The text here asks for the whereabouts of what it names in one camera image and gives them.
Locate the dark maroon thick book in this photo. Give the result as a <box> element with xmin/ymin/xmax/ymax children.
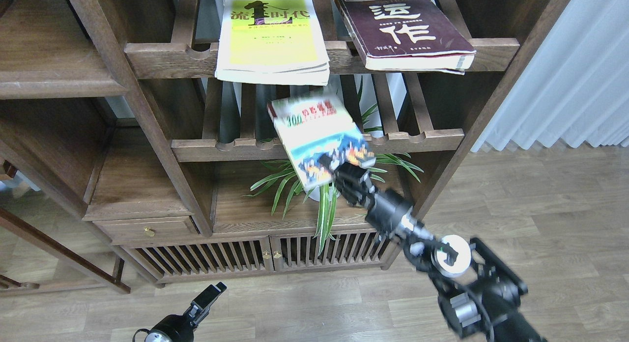
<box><xmin>335</xmin><ymin>0</ymin><xmax>476</xmax><ymax>73</ymax></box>

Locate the yellow green paperback book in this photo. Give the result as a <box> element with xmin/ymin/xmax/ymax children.
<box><xmin>214</xmin><ymin>0</ymin><xmax>330</xmax><ymax>86</ymax></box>

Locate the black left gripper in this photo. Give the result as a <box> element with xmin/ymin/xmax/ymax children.
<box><xmin>144</xmin><ymin>282</ymin><xmax>227</xmax><ymax>342</ymax></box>

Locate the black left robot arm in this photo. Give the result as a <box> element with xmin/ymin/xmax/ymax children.
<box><xmin>132</xmin><ymin>282</ymin><xmax>227</xmax><ymax>342</ymax></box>

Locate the green spider plant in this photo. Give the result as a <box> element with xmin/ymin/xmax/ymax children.
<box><xmin>242</xmin><ymin>102</ymin><xmax>423</xmax><ymax>256</ymax></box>

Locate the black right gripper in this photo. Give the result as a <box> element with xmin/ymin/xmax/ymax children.
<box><xmin>334</xmin><ymin>162</ymin><xmax>417</xmax><ymax>239</ymax></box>

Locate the white pleated curtain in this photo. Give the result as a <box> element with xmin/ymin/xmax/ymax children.
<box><xmin>471</xmin><ymin>0</ymin><xmax>629</xmax><ymax>152</ymax></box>

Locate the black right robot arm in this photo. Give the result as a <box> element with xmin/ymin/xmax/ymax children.
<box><xmin>329</xmin><ymin>161</ymin><xmax>544</xmax><ymax>342</ymax></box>

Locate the white green illustrated book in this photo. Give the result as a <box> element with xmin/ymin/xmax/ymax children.
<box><xmin>267</xmin><ymin>92</ymin><xmax>376</xmax><ymax>191</ymax></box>

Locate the dark wooden bookshelf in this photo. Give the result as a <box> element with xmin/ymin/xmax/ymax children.
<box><xmin>1</xmin><ymin>0</ymin><xmax>571</xmax><ymax>287</ymax></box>

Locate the white plant pot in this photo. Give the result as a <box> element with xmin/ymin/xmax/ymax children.
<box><xmin>302</xmin><ymin>185</ymin><xmax>321</xmax><ymax>203</ymax></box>

